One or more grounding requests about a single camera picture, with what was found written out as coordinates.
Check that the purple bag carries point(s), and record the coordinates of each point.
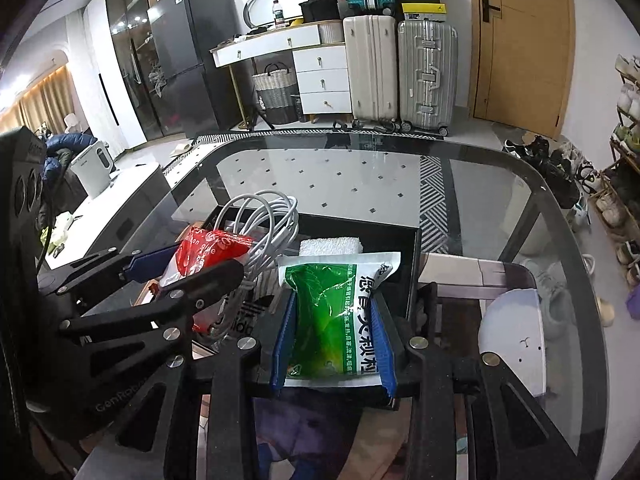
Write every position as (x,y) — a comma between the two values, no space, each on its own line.
(633,303)

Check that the wooden shoe rack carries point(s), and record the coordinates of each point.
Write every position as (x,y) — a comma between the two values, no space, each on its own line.
(617,204)

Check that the dark glass cabinet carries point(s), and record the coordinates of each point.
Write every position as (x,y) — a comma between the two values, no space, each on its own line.
(140,68)

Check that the black cardboard box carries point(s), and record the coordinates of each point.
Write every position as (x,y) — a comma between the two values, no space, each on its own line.
(273,222)

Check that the water bottle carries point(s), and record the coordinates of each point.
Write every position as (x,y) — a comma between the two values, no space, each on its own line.
(278,16)

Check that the white low cabinet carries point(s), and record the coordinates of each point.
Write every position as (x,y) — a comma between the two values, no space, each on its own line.
(109,219)

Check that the red white packet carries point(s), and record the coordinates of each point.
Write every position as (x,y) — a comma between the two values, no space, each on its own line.
(199,249)

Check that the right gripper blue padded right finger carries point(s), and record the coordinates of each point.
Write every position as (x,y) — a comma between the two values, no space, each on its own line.
(383,332)

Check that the anime print desk mat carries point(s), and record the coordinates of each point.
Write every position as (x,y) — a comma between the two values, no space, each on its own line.
(510,435)

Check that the cream suitcase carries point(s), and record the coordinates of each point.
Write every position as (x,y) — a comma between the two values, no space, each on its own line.
(371,56)

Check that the silver suitcase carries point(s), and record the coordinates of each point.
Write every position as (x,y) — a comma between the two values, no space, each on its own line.
(427,70)

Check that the white electric kettle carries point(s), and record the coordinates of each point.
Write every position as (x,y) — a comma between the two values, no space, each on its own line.
(93,167)

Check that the white drawer desk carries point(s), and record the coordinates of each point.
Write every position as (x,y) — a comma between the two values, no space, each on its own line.
(319,59)

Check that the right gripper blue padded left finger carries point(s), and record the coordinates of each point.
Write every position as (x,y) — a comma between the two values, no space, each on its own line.
(284,345)

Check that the wooden door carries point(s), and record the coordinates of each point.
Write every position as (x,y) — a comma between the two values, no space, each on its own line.
(522,63)

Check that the green medicine pouch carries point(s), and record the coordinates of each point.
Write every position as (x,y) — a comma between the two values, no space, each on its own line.
(333,338)

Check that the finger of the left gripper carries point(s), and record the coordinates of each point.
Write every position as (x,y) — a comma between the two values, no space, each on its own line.
(146,266)
(198,291)

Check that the white foam block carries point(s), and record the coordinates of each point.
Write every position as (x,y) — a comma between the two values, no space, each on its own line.
(332,246)

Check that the blue down jacket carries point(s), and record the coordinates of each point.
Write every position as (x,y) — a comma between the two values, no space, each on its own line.
(61,150)

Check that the woven basket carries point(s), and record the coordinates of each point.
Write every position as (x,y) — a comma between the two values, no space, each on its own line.
(276,87)

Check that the black refrigerator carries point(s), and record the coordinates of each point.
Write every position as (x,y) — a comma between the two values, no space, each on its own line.
(200,94)

